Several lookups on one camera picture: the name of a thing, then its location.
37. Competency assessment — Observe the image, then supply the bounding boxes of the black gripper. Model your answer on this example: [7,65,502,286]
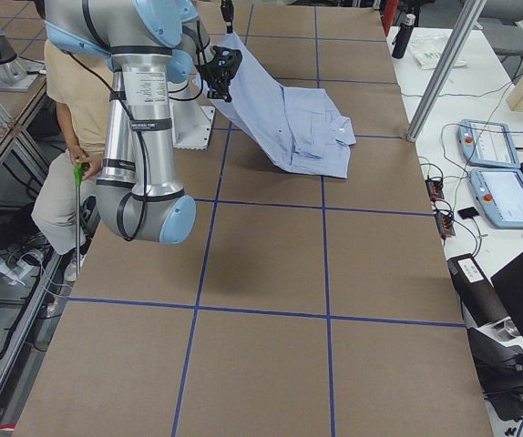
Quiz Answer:
[220,0,234,34]
[197,46,242,102]

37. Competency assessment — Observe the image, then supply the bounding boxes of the light blue striped shirt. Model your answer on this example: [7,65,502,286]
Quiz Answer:
[212,33,355,178]

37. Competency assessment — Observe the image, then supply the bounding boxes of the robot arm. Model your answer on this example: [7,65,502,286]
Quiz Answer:
[45,1,242,245]

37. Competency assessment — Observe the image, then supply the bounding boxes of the seated person beige shirt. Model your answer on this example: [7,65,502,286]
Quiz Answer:
[32,41,113,282]

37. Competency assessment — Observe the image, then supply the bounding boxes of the black bottle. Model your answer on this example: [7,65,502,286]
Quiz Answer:
[392,14,416,59]

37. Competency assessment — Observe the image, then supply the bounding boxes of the white paper bag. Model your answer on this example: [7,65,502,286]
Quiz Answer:
[408,35,448,70]

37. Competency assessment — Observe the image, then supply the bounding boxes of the grey USB hub left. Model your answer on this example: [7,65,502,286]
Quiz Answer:
[426,178,445,202]

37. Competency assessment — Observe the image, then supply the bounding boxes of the grey usb hub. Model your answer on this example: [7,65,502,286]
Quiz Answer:
[435,210,456,239]
[426,178,445,202]

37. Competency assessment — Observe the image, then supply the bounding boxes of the grey USB hub right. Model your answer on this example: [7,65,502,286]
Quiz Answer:
[435,210,456,239]

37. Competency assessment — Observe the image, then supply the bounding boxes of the teach pendant upper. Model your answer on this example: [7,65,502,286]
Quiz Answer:
[456,119,520,169]

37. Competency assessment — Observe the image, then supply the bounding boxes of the teach pendant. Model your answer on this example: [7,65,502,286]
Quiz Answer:
[469,168,523,229]
[456,119,520,169]

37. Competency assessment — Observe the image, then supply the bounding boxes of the teach pendant lower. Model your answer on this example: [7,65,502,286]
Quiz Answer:
[469,168,523,229]

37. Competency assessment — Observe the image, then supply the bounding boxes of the black box with label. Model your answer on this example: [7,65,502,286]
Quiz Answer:
[446,254,509,327]

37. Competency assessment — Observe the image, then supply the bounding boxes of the green handled stick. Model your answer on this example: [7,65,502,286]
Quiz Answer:
[74,162,84,279]

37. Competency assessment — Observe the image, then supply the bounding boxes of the grey aluminium frame post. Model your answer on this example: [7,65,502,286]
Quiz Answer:
[406,0,487,142]

